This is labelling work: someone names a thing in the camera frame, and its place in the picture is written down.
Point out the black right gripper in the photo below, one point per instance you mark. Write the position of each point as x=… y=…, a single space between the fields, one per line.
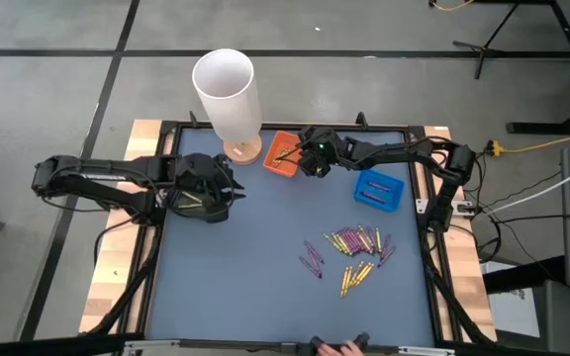
x=322 y=153

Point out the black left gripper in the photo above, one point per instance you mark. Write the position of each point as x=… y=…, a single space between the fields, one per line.
x=196 y=173

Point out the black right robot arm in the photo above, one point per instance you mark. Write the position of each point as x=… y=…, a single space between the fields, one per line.
x=389 y=151

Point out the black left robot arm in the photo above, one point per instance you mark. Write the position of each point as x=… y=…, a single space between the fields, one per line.
x=117 y=168

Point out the orange plastic basket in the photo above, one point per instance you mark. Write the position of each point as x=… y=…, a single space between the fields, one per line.
x=277 y=169

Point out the white lamp with wooden base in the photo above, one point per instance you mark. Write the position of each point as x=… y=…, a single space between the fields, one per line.
x=225 y=99

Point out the blue plastic basket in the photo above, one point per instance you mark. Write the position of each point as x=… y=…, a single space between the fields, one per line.
x=395 y=198

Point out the person's hand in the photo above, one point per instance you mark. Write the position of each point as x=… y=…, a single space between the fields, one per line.
x=339 y=350

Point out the black tripod stand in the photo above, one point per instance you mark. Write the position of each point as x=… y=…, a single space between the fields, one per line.
x=484 y=49

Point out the black stand base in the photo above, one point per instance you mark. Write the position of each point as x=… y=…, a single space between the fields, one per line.
x=537 y=127

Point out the black metal table frame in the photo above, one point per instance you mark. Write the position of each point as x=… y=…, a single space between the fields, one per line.
x=389 y=128

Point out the silver camera mount bar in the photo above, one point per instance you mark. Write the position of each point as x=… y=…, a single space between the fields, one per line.
x=156 y=343

